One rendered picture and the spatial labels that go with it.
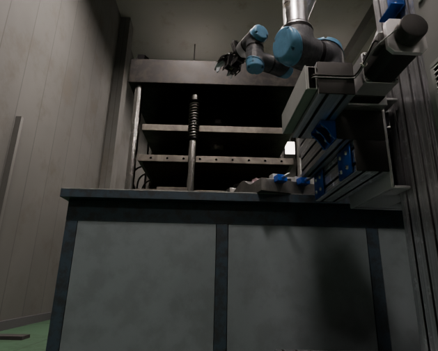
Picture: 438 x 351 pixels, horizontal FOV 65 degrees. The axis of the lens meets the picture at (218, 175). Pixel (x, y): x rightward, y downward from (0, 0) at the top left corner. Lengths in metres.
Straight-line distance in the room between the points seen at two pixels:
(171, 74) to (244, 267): 1.63
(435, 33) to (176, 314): 1.23
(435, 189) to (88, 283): 1.25
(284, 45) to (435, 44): 0.48
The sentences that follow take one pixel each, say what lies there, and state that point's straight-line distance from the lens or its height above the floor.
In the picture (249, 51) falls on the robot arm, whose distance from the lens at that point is 1.53.
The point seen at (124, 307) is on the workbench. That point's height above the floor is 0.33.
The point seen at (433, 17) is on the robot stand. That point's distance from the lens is 0.98.
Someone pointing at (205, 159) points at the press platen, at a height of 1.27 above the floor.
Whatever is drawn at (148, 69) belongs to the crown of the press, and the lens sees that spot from 2.69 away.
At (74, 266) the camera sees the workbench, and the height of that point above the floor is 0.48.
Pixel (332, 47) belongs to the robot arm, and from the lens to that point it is 1.33.
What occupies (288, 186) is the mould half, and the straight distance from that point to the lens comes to 1.49.
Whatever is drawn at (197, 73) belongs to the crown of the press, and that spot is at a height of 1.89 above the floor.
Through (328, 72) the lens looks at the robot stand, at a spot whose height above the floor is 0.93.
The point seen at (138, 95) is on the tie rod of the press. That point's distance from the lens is 2.63.
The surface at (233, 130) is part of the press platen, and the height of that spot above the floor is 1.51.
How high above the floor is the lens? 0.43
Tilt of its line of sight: 17 degrees up
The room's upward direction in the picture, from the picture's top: 1 degrees clockwise
